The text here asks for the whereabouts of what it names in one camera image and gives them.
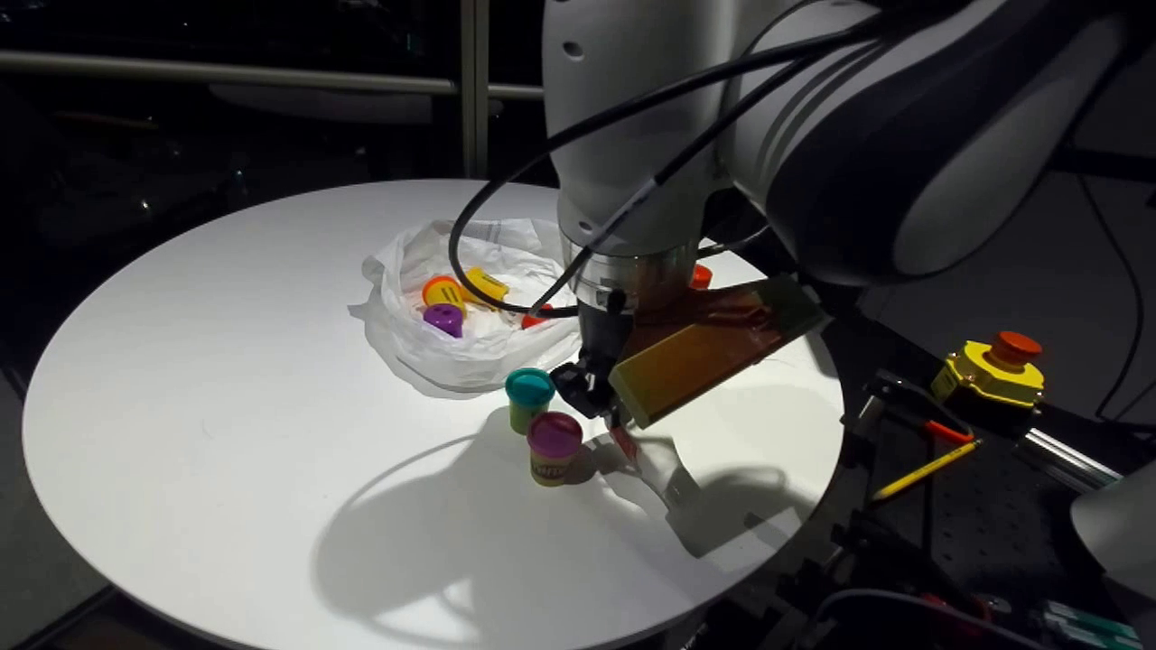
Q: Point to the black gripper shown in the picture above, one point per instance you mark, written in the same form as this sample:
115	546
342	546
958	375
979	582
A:
601	337

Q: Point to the white bottle red label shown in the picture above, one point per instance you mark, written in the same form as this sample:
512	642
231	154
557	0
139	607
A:
663	465

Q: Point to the magenta lid dough tub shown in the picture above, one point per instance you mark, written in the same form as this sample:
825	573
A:
557	443

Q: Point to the teal lid dough tub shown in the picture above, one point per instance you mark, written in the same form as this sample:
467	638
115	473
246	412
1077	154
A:
528	393

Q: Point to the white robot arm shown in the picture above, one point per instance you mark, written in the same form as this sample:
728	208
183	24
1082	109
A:
843	130

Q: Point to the white plastic bag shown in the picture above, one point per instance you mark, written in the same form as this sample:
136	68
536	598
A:
446	355

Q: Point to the small red cap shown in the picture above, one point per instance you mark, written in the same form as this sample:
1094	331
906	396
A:
532	319

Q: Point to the purple lid dough tub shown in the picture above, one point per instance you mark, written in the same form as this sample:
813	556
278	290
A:
446	319

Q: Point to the yellow pencil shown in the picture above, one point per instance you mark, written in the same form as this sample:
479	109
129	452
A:
925	470

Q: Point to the yellow emergency stop button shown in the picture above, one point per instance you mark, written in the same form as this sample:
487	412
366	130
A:
992	367

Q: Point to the aluminium profile bar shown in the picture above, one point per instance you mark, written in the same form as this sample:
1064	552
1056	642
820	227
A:
1070	455

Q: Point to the white rounded base cover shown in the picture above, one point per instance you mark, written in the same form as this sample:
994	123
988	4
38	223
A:
1121	530

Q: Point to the wrist-mounted camera bar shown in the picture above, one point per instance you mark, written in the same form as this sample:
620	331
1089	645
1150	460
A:
711	355

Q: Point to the vertical metal window post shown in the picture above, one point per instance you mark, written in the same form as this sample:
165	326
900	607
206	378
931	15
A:
475	94

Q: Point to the horizontal metal window rail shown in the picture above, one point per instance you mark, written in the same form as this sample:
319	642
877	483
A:
240	78

